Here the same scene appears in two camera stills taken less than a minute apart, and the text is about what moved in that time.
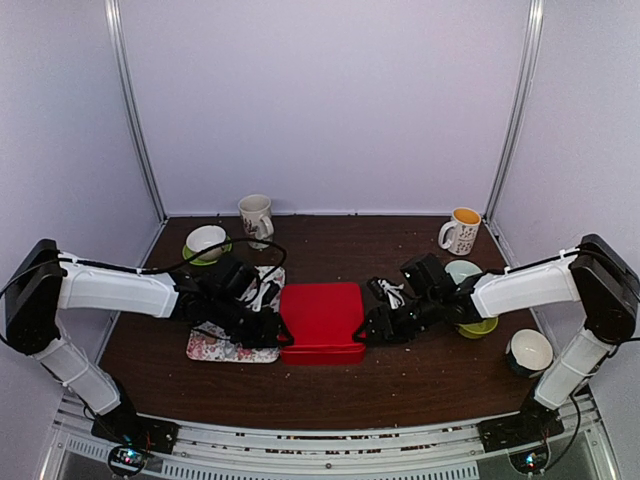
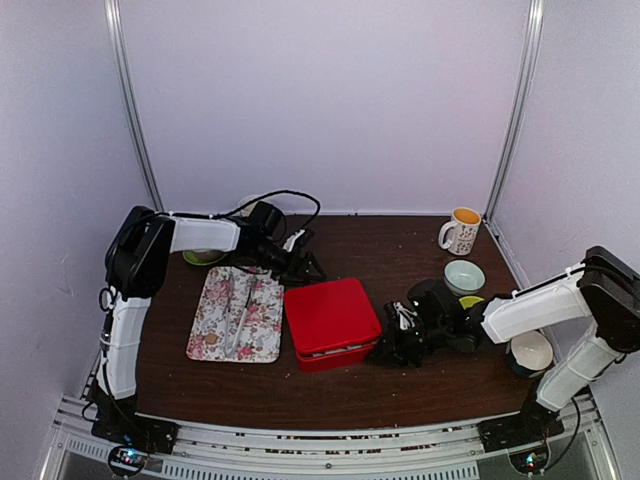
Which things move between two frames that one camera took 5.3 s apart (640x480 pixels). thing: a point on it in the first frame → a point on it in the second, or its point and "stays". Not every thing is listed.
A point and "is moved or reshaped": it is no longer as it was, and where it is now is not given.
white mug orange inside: [458, 234] stays
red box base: [322, 354] is moved or reshaped
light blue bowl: [460, 269] stays
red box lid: [321, 313] stays
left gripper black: [265, 336] → [291, 270]
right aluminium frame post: [535, 24] stays
